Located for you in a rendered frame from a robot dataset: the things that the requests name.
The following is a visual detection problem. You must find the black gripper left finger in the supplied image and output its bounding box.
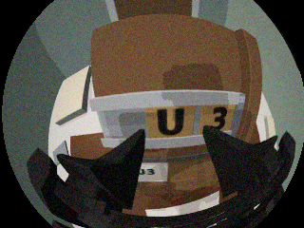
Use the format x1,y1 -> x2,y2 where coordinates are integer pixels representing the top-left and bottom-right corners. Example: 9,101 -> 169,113
56,129 -> 145,210

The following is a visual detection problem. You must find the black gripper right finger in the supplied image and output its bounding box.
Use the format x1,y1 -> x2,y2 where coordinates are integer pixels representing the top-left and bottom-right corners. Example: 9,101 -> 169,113
202,125 -> 277,198

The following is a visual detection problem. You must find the white paper ticket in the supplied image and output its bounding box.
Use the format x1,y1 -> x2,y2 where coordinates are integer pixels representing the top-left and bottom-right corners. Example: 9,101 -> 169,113
138,163 -> 168,182

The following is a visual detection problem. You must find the brown square tile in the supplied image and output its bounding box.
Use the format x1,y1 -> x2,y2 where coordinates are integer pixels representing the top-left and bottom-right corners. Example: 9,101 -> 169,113
198,104 -> 236,134
145,105 -> 195,140

